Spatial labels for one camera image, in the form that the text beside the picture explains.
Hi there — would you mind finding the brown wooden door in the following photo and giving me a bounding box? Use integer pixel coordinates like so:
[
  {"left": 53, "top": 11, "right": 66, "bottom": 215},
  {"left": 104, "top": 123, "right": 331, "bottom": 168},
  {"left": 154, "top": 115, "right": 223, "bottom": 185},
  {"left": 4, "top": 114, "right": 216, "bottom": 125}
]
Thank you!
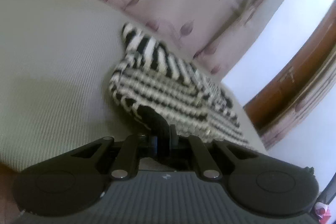
[{"left": 244, "top": 0, "right": 336, "bottom": 132}]

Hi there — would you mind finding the grey woven bed mat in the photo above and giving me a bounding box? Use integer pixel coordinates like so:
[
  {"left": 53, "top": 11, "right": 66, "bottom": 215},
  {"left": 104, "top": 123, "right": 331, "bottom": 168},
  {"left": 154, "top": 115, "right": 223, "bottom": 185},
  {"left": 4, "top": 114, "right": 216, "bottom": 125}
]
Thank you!
[{"left": 1, "top": 0, "right": 137, "bottom": 172}]

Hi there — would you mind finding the black white striped knit sweater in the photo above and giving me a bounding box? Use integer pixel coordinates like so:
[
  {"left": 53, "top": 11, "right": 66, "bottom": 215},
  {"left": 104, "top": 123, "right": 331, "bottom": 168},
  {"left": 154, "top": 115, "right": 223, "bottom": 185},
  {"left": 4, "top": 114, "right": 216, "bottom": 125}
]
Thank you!
[{"left": 109, "top": 23, "right": 249, "bottom": 147}]

